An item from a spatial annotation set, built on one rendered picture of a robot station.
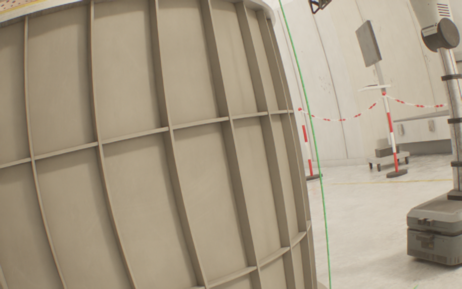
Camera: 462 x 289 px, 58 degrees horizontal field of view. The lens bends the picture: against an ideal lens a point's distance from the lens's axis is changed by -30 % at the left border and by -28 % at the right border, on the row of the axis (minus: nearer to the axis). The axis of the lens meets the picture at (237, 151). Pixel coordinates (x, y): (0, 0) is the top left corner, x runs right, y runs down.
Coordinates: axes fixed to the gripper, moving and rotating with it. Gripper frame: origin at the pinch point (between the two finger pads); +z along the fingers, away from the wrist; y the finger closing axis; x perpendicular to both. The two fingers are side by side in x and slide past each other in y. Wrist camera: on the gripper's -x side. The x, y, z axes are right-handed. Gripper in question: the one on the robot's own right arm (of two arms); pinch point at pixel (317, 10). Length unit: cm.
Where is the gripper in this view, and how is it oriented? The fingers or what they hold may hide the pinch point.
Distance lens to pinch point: 220.3
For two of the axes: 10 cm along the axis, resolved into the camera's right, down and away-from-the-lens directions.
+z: -3.2, 9.4, -0.9
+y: 2.4, -0.1, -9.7
